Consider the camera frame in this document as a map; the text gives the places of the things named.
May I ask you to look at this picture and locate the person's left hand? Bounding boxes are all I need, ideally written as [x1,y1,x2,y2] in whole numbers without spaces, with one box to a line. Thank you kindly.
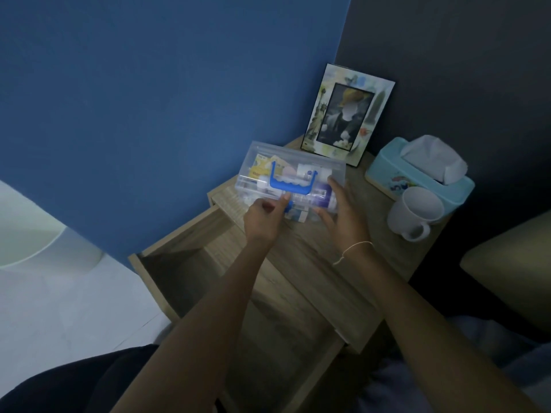
[244,192,293,246]

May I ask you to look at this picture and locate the person's right hand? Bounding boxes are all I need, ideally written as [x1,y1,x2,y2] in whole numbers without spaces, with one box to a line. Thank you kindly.
[317,176,375,259]

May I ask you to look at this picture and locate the clear plastic box blue handle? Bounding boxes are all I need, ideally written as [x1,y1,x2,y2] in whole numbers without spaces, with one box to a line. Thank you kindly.
[234,141,348,224]

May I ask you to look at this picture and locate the person's left forearm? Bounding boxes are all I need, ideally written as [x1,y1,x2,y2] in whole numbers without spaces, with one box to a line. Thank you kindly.
[110,237,281,413]

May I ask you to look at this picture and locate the person's right forearm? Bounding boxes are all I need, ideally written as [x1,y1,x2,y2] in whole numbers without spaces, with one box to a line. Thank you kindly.
[342,245,544,413]

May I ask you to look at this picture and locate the purple and white bottle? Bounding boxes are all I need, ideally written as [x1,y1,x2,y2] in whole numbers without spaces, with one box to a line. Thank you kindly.
[309,190,342,216]

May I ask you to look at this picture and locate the yellow and white packet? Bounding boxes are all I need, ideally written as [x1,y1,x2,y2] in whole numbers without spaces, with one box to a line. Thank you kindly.
[269,157,298,179]

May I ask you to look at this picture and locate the white medicine carton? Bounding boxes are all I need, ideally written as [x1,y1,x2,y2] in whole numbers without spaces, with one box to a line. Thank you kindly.
[296,163,320,182]

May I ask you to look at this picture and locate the yellow medicine packet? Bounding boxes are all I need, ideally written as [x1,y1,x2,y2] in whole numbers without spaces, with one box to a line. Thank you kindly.
[249,153,270,179]

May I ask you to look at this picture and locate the wooden nightstand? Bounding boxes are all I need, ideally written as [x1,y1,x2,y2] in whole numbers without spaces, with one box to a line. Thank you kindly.
[206,135,453,356]

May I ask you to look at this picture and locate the light blue tissue box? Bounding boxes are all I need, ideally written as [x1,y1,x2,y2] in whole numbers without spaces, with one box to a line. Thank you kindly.
[364,137,476,212]

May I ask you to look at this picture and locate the white mug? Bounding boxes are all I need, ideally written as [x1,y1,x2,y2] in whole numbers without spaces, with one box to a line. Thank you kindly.
[386,186,445,242]

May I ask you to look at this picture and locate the white tissue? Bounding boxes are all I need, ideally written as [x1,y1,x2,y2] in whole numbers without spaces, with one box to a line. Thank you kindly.
[400,134,469,186]

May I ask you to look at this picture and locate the wooden drawer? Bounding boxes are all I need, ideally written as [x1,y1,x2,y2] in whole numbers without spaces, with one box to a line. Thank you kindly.
[128,201,346,413]

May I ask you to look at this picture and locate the beige cushion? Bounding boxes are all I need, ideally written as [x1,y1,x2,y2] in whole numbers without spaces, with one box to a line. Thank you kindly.
[459,210,551,332]

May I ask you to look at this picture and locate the grey blue blanket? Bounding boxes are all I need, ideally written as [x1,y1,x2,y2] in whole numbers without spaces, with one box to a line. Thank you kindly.
[356,315,551,413]

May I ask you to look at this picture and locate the person's dark trousers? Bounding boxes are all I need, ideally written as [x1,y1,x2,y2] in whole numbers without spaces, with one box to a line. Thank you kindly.
[0,343,161,413]

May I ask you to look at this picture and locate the white string bracelet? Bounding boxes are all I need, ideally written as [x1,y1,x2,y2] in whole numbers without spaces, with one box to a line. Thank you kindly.
[332,241,375,267]

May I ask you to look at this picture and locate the printed picture frame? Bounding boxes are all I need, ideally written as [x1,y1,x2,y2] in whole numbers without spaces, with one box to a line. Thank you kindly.
[300,63,396,167]

